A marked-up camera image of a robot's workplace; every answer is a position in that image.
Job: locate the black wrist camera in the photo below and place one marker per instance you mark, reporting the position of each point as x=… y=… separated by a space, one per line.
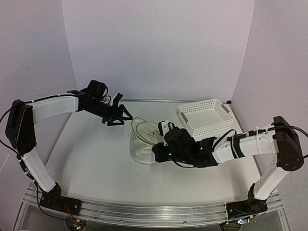
x=114 y=101
x=164 y=127

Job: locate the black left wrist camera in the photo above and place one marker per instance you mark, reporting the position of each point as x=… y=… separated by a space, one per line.
x=114 y=101

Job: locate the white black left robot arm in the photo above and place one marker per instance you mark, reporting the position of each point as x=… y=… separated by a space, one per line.
x=24 y=115

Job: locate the white plastic perforated basket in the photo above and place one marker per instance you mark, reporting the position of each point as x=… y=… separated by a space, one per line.
x=205 y=117

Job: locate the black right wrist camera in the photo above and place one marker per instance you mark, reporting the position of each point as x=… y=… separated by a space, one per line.
x=164 y=127

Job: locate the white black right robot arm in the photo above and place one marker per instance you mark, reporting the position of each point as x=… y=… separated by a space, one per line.
x=279 y=139

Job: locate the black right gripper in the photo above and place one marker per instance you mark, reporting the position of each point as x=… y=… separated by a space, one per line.
x=158 y=151

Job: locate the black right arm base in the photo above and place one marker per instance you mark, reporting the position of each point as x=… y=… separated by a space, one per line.
x=247 y=207

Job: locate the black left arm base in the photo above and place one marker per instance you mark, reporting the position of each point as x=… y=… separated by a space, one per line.
x=55 y=201

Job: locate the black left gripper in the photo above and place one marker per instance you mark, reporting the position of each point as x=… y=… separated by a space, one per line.
x=115 y=115

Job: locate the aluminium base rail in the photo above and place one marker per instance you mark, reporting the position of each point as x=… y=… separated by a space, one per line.
x=146 y=215

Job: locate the white mesh laundry bag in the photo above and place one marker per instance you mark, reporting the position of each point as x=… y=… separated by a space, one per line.
x=144 y=137

